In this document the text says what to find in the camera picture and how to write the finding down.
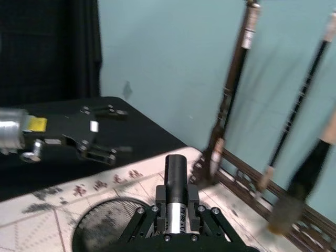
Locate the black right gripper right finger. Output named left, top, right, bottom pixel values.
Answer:
left=186, top=184, right=235, bottom=243

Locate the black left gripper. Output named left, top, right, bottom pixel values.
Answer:
left=23, top=104, right=133, bottom=165

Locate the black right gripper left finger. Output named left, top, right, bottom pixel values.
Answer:
left=117, top=184, right=169, bottom=244

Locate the black-capped silver brush pen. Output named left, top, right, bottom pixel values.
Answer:
left=164, top=154, right=189, bottom=235

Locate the black table cloth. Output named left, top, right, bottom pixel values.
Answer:
left=0, top=96, right=188, bottom=203

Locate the round dark ink dish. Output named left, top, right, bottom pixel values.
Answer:
left=71, top=196, right=164, bottom=252

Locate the white gridded calligraphy mat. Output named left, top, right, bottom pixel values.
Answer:
left=0, top=146, right=312, bottom=252

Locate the black curtain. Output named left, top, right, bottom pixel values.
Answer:
left=0, top=0, right=103, bottom=101

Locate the dark wooden brush rack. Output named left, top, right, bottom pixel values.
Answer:
left=193, top=149, right=336, bottom=252

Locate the silver cable plug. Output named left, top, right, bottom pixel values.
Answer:
left=20, top=138, right=44, bottom=162

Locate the large cream-handled calligraphy brush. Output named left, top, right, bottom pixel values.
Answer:
left=266, top=107, right=336, bottom=235

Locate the brown-handled calligraphy brush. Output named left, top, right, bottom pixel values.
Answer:
left=198, top=0, right=262, bottom=186

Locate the thin black-handled calligraphy brush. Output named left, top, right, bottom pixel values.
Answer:
left=256, top=9, right=336, bottom=196

